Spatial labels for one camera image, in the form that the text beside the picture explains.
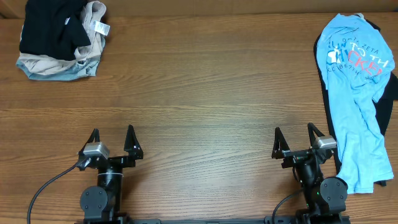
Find black shirt on right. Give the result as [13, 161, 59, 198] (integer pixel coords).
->
[313, 19, 398, 187]

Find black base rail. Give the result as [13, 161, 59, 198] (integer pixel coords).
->
[74, 212, 351, 224]

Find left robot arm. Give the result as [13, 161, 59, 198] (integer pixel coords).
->
[76, 125, 144, 224]

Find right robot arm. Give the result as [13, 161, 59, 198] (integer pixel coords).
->
[272, 123, 349, 223]

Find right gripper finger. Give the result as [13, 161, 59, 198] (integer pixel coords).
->
[307, 123, 324, 146]
[273, 127, 290, 152]

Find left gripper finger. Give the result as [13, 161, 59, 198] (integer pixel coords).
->
[124, 124, 142, 152]
[81, 128, 100, 152]

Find light blue denim garment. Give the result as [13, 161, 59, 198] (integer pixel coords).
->
[16, 57, 100, 81]

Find beige folded pants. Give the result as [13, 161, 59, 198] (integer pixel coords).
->
[18, 1, 110, 75]

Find black garment on pile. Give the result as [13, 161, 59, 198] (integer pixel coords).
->
[19, 0, 91, 61]

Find light blue printed t-shirt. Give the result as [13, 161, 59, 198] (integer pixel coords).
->
[315, 14, 395, 194]

